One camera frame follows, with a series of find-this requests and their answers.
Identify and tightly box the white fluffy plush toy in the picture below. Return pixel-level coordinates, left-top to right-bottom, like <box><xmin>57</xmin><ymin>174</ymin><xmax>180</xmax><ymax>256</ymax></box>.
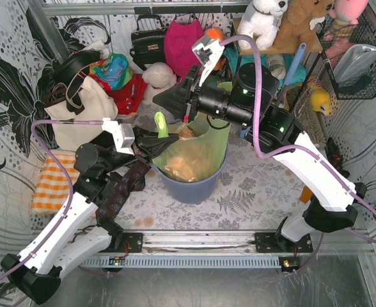
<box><xmin>142</xmin><ymin>62</ymin><xmax>176</xmax><ymax>106</ymax></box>

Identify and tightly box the silver pouch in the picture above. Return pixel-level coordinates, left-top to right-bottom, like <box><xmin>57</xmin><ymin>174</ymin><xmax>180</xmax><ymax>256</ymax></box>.
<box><xmin>333</xmin><ymin>44</ymin><xmax>376</xmax><ymax>83</ymax></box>

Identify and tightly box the brown teddy bear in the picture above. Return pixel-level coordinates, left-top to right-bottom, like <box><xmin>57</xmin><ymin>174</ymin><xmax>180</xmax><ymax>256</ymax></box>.
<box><xmin>274</xmin><ymin>0</ymin><xmax>334</xmax><ymax>52</ymax></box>

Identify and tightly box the orange plush toy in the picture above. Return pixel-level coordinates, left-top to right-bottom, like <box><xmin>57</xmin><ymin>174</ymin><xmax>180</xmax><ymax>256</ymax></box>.
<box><xmin>203</xmin><ymin>26</ymin><xmax>226</xmax><ymax>71</ymax></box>

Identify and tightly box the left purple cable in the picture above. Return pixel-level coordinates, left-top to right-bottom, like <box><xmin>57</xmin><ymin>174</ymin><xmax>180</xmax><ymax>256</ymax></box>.
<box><xmin>0</xmin><ymin>118</ymin><xmax>106</xmax><ymax>295</ymax></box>

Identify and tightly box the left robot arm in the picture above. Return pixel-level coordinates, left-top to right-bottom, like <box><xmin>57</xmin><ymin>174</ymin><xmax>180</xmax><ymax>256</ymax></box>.
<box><xmin>1</xmin><ymin>124</ymin><xmax>179</xmax><ymax>304</ymax></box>

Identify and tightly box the white plush dog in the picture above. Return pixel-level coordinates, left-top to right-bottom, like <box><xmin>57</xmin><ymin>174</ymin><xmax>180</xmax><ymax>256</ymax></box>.
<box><xmin>236</xmin><ymin>0</ymin><xmax>288</xmax><ymax>51</ymax></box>

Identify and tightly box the teal cloth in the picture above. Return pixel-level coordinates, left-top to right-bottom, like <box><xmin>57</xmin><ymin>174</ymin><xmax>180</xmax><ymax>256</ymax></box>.
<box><xmin>224</xmin><ymin>47</ymin><xmax>308</xmax><ymax>85</ymax></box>

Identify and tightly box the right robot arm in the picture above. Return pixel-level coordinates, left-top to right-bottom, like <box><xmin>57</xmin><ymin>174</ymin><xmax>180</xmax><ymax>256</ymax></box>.
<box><xmin>153</xmin><ymin>63</ymin><xmax>366</xmax><ymax>251</ymax></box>

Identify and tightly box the black leather handbag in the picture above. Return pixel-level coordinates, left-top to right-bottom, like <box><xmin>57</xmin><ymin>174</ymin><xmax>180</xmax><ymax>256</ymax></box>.
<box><xmin>129</xmin><ymin>14</ymin><xmax>167</xmax><ymax>71</ymax></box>

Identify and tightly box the black wire basket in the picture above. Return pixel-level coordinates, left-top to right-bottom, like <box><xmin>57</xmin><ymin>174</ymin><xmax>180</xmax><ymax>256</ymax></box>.
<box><xmin>317</xmin><ymin>15</ymin><xmax>376</xmax><ymax>100</ymax></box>

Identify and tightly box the purple cable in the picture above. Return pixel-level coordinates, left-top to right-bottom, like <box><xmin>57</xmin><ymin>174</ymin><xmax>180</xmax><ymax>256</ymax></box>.
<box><xmin>219</xmin><ymin>35</ymin><xmax>376</xmax><ymax>246</ymax></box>
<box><xmin>0</xmin><ymin>118</ymin><xmax>106</xmax><ymax>295</ymax></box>

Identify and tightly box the colourful scarf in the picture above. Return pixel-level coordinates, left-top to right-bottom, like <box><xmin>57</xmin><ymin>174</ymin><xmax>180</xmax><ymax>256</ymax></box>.
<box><xmin>89</xmin><ymin>53</ymin><xmax>133</xmax><ymax>91</ymax></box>

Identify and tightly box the black hat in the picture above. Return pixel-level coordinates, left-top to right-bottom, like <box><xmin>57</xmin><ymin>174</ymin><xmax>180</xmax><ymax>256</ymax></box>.
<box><xmin>53</xmin><ymin>50</ymin><xmax>101</xmax><ymax>85</ymax></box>

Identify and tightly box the pink plush toy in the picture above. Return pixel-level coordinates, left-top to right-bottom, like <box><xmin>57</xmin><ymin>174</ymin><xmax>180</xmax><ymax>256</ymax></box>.
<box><xmin>325</xmin><ymin>0</ymin><xmax>368</xmax><ymax>39</ymax></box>

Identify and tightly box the dark patterned necktie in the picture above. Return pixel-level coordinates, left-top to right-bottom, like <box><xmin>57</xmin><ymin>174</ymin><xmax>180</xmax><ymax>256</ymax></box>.
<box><xmin>96</xmin><ymin>161</ymin><xmax>151</xmax><ymax>224</ymax></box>

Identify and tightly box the orange white checkered towel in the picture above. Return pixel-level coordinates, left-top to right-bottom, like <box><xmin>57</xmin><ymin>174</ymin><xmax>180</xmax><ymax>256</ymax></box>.
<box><xmin>31</xmin><ymin>150</ymin><xmax>79</xmax><ymax>214</ymax></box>

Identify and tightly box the cream canvas tote bag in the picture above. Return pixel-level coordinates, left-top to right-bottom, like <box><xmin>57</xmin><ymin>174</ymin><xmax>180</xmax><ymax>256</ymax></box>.
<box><xmin>45</xmin><ymin>76</ymin><xmax>118</xmax><ymax>152</ymax></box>

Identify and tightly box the blue trash bin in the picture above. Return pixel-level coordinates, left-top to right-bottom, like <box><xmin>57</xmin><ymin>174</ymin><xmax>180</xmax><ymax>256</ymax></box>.
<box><xmin>153</xmin><ymin>150</ymin><xmax>228</xmax><ymax>205</ymax></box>

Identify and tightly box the crumpled brown paper trash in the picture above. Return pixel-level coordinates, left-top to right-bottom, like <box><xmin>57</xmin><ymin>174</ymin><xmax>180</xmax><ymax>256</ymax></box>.
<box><xmin>164</xmin><ymin>126</ymin><xmax>201</xmax><ymax>182</ymax></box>

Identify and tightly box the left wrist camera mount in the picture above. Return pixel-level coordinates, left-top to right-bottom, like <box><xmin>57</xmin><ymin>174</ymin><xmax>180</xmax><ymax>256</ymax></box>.
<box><xmin>102</xmin><ymin>118</ymin><xmax>135</xmax><ymax>155</ymax></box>

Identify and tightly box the red garment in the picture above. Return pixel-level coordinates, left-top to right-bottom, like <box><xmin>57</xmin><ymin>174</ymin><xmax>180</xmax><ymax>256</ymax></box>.
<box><xmin>107</xmin><ymin>74</ymin><xmax>147</xmax><ymax>115</ymax></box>

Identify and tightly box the yellow plush toy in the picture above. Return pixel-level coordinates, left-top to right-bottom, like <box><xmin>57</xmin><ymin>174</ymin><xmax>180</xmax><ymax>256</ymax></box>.
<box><xmin>308</xmin><ymin>80</ymin><xmax>331</xmax><ymax>116</ymax></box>

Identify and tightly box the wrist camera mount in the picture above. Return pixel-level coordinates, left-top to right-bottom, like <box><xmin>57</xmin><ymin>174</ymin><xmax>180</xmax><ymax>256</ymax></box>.
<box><xmin>192</xmin><ymin>35</ymin><xmax>224</xmax><ymax>87</ymax></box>
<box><xmin>102</xmin><ymin>118</ymin><xmax>135</xmax><ymax>155</ymax></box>

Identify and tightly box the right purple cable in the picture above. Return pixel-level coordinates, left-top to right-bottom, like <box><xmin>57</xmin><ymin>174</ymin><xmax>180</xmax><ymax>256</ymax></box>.
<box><xmin>219</xmin><ymin>35</ymin><xmax>376</xmax><ymax>246</ymax></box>

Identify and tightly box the metal base rail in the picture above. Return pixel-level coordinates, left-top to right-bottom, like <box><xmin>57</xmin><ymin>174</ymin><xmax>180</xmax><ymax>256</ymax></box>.
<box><xmin>56</xmin><ymin>228</ymin><xmax>374</xmax><ymax>269</ymax></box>

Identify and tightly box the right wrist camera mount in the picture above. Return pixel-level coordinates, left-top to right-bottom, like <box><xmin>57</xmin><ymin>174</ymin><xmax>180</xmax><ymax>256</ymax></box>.
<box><xmin>192</xmin><ymin>35</ymin><xmax>224</xmax><ymax>87</ymax></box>

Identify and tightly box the green plastic trash bag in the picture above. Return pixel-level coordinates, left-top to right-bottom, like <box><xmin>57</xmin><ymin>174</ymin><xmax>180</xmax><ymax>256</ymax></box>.
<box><xmin>152</xmin><ymin>111</ymin><xmax>230</xmax><ymax>183</ymax></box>

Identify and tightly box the colourful striped sock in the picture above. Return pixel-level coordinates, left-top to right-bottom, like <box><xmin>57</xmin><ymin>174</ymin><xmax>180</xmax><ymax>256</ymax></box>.
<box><xmin>299</xmin><ymin>186</ymin><xmax>313</xmax><ymax>203</ymax></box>

